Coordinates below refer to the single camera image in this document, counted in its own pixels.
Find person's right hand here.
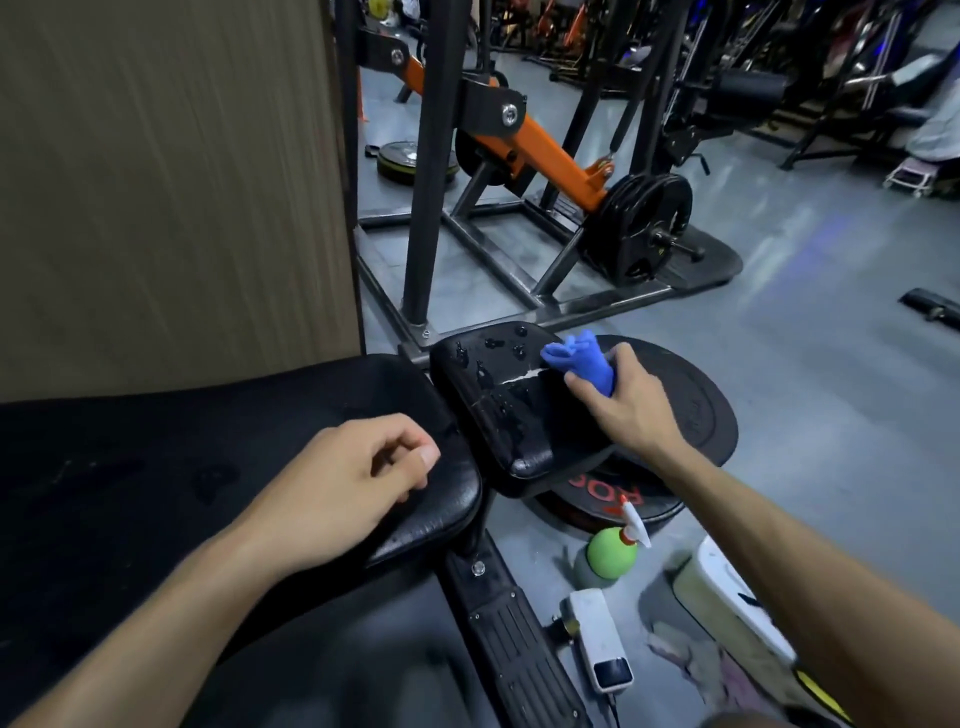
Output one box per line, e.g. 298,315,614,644
563,342,691,468

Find person's left hand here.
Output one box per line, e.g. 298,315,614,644
247,413,443,583

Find blue cleaning cloth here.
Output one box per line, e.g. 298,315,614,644
540,329,618,399

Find person's right forearm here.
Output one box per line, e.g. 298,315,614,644
651,441,960,728

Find person's left forearm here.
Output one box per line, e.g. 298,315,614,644
9,517,303,728

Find small black seat pad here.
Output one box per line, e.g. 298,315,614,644
429,321,625,501

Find black red-lettered weight plate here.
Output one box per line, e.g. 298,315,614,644
526,456,685,536

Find large black weight plate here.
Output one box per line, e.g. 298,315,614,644
596,334,741,471

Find green spray bottle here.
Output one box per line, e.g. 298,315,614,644
573,495,653,591

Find black loaded weight plates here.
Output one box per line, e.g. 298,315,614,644
583,173,706,288

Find large black bench pad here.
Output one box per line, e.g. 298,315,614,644
0,352,486,680

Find white handheld device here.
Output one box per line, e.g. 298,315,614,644
561,588,636,696

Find orange black lever machine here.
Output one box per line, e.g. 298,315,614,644
333,0,745,355

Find gray rag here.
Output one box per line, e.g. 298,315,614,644
645,621,762,723

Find black yellow-rimmed weight plate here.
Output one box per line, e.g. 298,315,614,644
375,140,461,188

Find flat black bar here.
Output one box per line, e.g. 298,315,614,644
897,287,960,333

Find orange exercise bikes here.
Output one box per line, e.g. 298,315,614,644
487,0,610,57

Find black gym machines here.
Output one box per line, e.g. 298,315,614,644
652,0,960,175

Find yellow black object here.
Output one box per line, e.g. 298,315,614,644
793,666,853,726

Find white step stool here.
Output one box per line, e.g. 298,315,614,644
882,156,940,199

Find black bench frame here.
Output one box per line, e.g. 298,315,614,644
437,525,595,728

